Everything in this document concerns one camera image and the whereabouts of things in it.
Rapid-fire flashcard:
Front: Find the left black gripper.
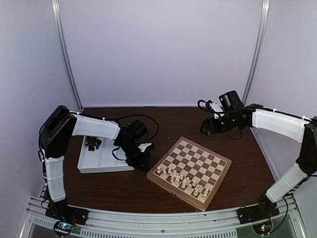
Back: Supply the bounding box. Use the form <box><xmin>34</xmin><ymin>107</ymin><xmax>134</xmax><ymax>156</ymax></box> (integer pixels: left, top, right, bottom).
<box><xmin>118</xmin><ymin>140</ymin><xmax>151</xmax><ymax>173</ymax></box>

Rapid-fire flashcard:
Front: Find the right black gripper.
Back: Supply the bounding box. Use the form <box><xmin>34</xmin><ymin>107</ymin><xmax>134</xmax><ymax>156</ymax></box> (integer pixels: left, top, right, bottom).
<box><xmin>200</xmin><ymin>112</ymin><xmax>237</xmax><ymax>136</ymax></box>

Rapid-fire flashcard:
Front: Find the white plastic divided tray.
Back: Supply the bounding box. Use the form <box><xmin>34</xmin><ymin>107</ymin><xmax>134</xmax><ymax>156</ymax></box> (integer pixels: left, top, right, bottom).
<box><xmin>77</xmin><ymin>136</ymin><xmax>134</xmax><ymax>174</ymax></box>

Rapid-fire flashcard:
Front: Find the wooden chess board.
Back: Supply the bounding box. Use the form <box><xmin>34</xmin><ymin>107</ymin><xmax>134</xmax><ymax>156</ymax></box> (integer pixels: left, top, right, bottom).
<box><xmin>147</xmin><ymin>137</ymin><xmax>232</xmax><ymax>211</ymax></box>

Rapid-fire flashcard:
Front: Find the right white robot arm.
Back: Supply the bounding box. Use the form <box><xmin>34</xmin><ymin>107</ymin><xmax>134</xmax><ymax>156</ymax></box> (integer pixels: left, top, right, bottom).
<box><xmin>197</xmin><ymin>91</ymin><xmax>317</xmax><ymax>219</ymax></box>

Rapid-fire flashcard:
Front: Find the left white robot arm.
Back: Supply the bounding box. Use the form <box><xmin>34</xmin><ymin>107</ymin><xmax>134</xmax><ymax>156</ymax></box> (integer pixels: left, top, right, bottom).
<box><xmin>39</xmin><ymin>105</ymin><xmax>154</xmax><ymax>220</ymax></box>

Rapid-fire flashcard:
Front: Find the pile of dark chess pieces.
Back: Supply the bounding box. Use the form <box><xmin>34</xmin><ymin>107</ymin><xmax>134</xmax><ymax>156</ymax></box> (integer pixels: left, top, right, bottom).
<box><xmin>85</xmin><ymin>136</ymin><xmax>102</xmax><ymax>151</ymax></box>

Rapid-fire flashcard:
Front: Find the left control circuit board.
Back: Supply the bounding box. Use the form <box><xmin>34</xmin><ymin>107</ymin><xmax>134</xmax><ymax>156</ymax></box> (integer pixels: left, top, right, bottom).
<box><xmin>53</xmin><ymin>221</ymin><xmax>74</xmax><ymax>236</ymax></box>

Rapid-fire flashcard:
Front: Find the control circuit board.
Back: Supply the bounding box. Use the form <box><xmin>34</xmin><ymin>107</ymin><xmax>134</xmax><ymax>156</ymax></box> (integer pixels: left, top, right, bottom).
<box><xmin>253</xmin><ymin>223</ymin><xmax>272</xmax><ymax>236</ymax></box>
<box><xmin>53</xmin><ymin>221</ymin><xmax>74</xmax><ymax>236</ymax></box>

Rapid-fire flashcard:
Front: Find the right control circuit board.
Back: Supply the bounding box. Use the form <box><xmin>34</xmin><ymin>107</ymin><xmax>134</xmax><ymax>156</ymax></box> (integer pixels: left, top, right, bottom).
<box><xmin>253</xmin><ymin>223</ymin><xmax>272</xmax><ymax>236</ymax></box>

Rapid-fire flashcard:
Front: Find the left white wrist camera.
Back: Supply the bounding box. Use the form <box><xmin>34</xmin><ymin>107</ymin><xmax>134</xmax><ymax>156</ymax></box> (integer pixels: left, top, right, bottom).
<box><xmin>138</xmin><ymin>142</ymin><xmax>155</xmax><ymax>153</ymax></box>

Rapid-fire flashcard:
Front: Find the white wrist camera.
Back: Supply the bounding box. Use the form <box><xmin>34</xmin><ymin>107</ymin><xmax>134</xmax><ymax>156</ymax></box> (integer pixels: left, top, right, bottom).
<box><xmin>138</xmin><ymin>142</ymin><xmax>155</xmax><ymax>153</ymax></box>
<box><xmin>205</xmin><ymin>100</ymin><xmax>224</xmax><ymax>119</ymax></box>

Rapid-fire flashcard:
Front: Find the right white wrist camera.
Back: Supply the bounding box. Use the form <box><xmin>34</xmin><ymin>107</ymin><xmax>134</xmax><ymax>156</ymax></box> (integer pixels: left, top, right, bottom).
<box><xmin>205</xmin><ymin>100</ymin><xmax>224</xmax><ymax>119</ymax></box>

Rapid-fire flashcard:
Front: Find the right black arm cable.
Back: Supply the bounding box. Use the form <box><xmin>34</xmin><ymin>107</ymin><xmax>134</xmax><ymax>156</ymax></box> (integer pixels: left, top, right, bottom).
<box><xmin>197</xmin><ymin>99</ymin><xmax>245</xmax><ymax>141</ymax></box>

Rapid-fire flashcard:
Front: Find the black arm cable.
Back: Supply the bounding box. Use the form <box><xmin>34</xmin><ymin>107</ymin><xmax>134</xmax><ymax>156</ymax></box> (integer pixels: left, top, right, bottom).
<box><xmin>197</xmin><ymin>99</ymin><xmax>245</xmax><ymax>141</ymax></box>
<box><xmin>111</xmin><ymin>115</ymin><xmax>159</xmax><ymax>162</ymax></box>

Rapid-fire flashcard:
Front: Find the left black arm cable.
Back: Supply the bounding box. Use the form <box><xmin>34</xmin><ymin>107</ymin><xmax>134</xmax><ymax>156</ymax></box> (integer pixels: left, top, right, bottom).
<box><xmin>111</xmin><ymin>115</ymin><xmax>159</xmax><ymax>162</ymax></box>

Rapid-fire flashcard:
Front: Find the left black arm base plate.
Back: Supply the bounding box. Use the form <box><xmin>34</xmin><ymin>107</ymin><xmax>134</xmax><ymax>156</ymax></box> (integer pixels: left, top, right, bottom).
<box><xmin>45</xmin><ymin>200</ymin><xmax>89</xmax><ymax>225</ymax></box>

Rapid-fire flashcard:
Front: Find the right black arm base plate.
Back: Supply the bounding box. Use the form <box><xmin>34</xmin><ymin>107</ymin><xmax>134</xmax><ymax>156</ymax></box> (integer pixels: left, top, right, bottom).
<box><xmin>237</xmin><ymin>203</ymin><xmax>280</xmax><ymax>225</ymax></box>

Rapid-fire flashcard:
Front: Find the aluminium front rail frame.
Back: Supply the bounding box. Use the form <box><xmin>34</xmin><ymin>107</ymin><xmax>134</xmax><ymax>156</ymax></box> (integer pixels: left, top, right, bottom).
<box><xmin>21</xmin><ymin>194</ymin><xmax>309</xmax><ymax>238</ymax></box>

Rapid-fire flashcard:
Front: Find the left aluminium corner post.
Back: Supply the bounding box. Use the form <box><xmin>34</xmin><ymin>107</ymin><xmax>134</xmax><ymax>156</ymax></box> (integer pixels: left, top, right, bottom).
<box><xmin>52</xmin><ymin>0</ymin><xmax>83</xmax><ymax>109</ymax></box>

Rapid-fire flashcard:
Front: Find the aluminium corner post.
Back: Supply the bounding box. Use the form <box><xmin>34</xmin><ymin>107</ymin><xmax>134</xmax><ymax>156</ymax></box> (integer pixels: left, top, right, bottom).
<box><xmin>52</xmin><ymin>0</ymin><xmax>83</xmax><ymax>109</ymax></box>
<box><xmin>242</xmin><ymin>0</ymin><xmax>270</xmax><ymax>104</ymax></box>

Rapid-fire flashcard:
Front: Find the right aluminium corner post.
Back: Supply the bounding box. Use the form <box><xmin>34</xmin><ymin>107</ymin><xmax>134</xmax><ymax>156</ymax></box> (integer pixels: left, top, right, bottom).
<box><xmin>242</xmin><ymin>0</ymin><xmax>270</xmax><ymax>104</ymax></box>

